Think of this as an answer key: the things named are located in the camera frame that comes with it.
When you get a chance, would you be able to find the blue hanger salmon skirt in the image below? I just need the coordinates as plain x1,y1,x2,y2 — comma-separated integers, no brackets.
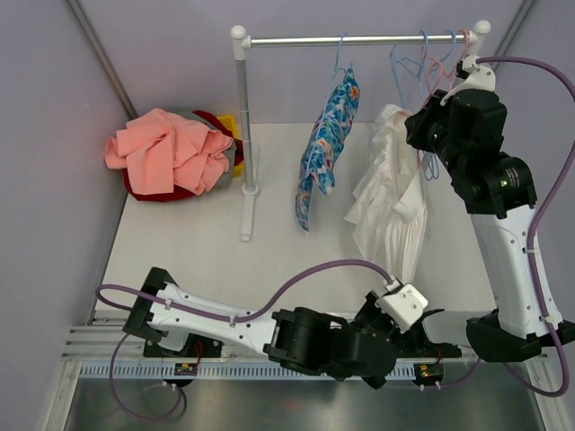
420,30,456,181

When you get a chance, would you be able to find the blue wire hanger grey skirt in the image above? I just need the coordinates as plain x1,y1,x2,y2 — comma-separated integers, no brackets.
389,45,420,109

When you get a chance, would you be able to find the white pleated skirt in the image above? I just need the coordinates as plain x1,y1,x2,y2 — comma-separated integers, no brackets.
345,104,428,282

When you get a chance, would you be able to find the salmon pink skirt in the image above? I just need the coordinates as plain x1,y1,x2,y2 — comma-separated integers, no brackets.
103,107,236,197

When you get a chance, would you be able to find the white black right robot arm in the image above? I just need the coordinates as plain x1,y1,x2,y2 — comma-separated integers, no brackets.
405,89,553,363

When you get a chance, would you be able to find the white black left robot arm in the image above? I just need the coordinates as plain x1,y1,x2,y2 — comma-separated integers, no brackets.
123,268,429,389

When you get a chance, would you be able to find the blue hanger floral skirt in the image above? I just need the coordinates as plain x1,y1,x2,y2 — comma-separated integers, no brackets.
301,32,358,180

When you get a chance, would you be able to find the yellow plastic bin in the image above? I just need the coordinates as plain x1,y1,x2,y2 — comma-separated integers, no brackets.
217,114,246,179

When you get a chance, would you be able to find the silver white clothes rack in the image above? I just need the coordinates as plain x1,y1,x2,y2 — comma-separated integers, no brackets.
230,20,491,242

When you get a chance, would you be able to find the red cloth garment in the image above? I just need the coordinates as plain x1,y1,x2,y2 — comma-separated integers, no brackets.
121,110,244,203

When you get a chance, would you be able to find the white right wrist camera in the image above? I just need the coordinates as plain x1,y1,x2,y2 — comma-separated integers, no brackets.
439,55,496,106

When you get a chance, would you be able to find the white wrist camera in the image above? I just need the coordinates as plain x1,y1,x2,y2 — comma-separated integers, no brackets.
439,55,496,106
376,277,429,334

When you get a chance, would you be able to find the empty pink wire hanger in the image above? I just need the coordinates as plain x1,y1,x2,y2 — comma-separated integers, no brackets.
424,30,471,95

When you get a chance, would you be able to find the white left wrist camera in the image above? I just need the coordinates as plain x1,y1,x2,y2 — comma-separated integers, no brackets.
376,277,429,334

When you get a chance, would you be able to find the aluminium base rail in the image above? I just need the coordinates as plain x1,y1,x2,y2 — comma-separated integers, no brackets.
60,310,552,365

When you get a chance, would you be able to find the white slotted cable duct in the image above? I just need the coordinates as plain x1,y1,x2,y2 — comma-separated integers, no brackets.
79,361,415,381

